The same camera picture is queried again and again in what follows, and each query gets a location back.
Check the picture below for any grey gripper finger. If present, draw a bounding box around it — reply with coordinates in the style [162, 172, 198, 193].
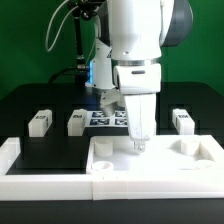
[134, 141, 146, 153]
[100, 89, 124, 116]

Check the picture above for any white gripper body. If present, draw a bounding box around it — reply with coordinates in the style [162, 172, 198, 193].
[113, 64, 161, 141]

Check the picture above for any white desk top tray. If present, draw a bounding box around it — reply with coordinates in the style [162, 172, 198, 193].
[86, 135, 224, 174]

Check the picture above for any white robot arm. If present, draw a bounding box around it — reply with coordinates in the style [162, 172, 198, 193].
[87, 0, 193, 152]

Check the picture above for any fiducial marker sheet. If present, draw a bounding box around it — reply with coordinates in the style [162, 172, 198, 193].
[86, 110, 127, 127]

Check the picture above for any white U-shaped obstacle fence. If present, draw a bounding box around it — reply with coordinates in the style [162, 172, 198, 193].
[0, 138, 224, 201]

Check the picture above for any black cable on table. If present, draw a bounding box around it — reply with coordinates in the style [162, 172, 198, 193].
[48, 67, 88, 84]

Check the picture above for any white cable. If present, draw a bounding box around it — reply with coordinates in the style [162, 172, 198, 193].
[45, 0, 78, 53]

